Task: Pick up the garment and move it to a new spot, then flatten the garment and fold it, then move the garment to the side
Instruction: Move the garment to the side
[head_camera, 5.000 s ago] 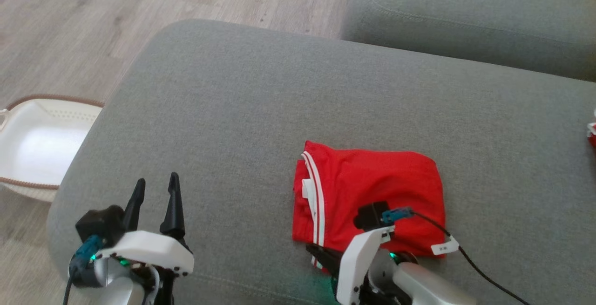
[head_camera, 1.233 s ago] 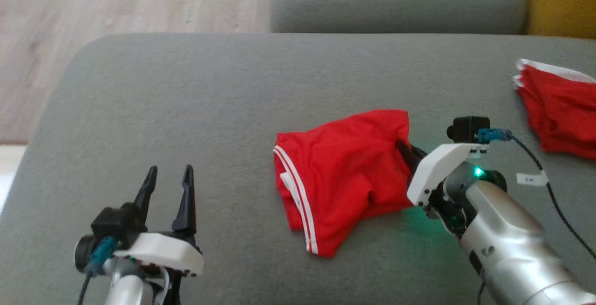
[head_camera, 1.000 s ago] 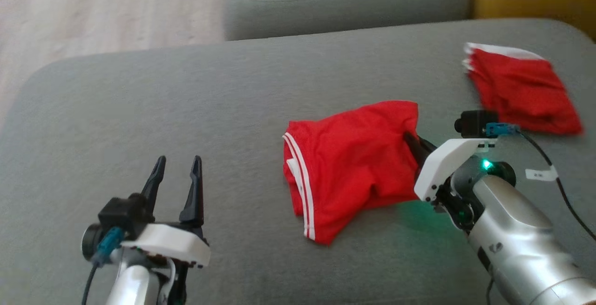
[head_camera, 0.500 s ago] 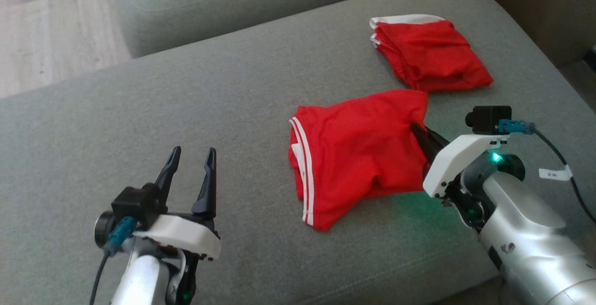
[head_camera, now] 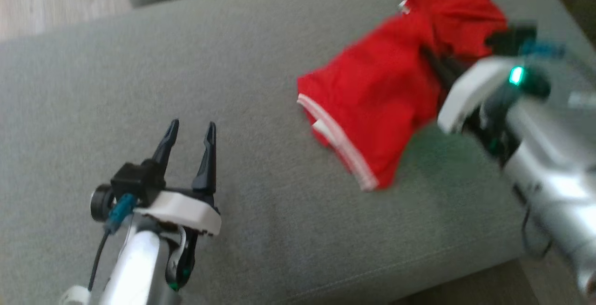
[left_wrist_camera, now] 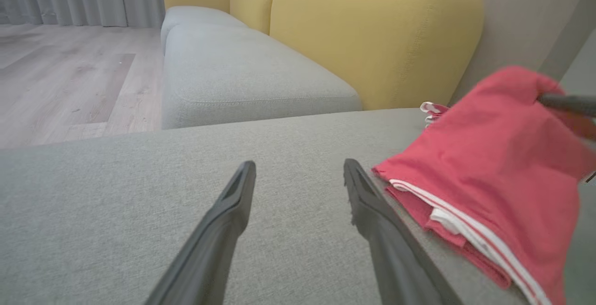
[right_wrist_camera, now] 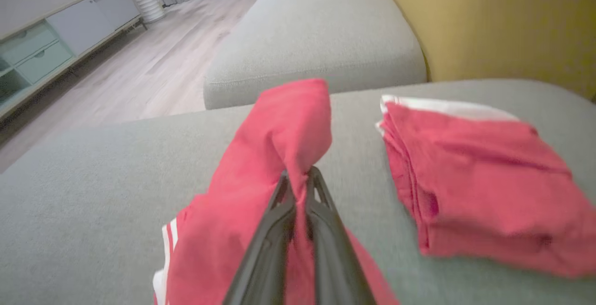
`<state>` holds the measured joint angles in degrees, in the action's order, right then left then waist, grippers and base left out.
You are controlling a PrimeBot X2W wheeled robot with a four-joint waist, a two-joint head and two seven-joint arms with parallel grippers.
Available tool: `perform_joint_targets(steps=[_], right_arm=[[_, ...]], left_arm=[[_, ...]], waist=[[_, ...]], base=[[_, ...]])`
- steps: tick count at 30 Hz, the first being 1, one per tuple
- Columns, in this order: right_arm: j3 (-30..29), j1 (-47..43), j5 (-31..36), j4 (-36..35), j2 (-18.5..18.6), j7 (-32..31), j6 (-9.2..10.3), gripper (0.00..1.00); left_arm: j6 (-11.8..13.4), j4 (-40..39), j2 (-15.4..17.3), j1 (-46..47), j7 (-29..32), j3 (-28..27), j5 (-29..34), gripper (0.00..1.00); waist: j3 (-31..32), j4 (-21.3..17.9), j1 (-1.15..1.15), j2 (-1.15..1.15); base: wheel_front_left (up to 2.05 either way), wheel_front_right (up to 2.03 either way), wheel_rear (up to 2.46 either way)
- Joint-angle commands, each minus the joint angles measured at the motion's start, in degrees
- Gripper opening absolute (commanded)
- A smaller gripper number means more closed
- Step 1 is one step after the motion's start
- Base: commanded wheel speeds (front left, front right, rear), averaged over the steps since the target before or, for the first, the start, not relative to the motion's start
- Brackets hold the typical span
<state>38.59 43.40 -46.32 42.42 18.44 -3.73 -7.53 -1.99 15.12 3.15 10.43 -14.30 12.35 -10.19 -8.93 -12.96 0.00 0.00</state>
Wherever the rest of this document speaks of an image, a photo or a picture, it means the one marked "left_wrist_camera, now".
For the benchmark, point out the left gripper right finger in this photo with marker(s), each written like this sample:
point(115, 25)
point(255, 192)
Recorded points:
point(386, 249)

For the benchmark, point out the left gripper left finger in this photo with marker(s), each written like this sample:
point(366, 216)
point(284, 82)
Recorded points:
point(219, 235)

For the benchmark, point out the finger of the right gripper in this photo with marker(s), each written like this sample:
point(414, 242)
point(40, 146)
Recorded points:
point(568, 104)

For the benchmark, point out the red garment with white stripes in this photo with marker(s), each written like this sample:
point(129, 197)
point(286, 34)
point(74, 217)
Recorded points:
point(489, 156)

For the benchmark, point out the large yellow sofa back cushion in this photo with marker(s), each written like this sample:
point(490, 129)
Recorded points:
point(386, 35)

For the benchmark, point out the small grey sofa seat cushion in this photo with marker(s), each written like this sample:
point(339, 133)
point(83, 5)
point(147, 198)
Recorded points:
point(195, 16)

